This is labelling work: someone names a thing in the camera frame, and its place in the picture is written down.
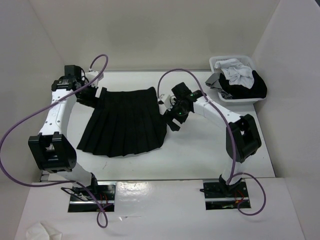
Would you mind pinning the white plastic laundry basket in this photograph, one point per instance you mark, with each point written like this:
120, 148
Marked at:
245, 60

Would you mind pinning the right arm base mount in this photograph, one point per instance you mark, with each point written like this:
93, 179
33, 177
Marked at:
216, 199

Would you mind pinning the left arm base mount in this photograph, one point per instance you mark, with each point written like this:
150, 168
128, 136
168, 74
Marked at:
81, 202

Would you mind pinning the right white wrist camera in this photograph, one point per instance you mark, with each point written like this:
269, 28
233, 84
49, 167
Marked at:
165, 102

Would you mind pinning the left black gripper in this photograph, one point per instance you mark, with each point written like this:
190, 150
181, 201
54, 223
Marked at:
94, 101

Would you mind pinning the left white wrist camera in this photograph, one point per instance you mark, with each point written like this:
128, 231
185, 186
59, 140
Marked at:
94, 77

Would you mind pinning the grey garment in basket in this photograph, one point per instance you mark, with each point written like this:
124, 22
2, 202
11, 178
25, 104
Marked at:
213, 83

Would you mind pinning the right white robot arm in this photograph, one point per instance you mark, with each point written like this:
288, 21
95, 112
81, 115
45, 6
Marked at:
242, 138

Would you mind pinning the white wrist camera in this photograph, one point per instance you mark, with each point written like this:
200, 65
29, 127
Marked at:
94, 77
165, 102

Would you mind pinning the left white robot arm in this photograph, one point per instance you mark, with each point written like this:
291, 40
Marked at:
50, 148

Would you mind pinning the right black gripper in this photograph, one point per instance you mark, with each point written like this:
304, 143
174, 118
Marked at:
170, 115

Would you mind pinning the crumpled white tissue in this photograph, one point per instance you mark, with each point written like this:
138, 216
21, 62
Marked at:
42, 231

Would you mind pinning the black pleated skirt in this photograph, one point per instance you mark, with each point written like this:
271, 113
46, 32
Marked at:
129, 123

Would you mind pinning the white garment in basket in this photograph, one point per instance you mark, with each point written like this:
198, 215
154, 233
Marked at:
236, 73

